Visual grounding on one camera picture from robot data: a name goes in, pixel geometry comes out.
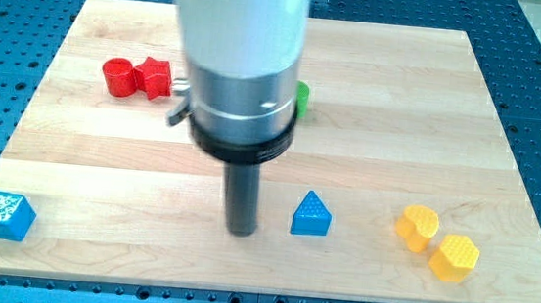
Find blue cube block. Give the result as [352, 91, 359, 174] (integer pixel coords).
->
[0, 191, 37, 242]

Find blue triangle block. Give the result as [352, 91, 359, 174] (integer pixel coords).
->
[290, 191, 333, 237]

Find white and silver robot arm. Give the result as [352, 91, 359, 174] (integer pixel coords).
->
[166, 0, 310, 237]

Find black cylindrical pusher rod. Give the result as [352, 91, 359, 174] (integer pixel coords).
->
[224, 163, 260, 237]

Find wooden board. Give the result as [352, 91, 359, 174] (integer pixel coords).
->
[0, 0, 541, 303]

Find black flange ring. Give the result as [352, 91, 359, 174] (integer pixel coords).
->
[189, 108, 297, 166]

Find green block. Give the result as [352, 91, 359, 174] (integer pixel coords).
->
[296, 80, 310, 119]

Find yellow hexagon block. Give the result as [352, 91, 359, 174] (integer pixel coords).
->
[428, 234, 479, 282]

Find yellow heart block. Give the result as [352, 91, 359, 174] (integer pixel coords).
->
[395, 204, 440, 253]

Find red star block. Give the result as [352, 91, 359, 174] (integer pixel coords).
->
[133, 57, 172, 100]

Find red cylinder block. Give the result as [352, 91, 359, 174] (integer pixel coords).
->
[102, 58, 138, 98]

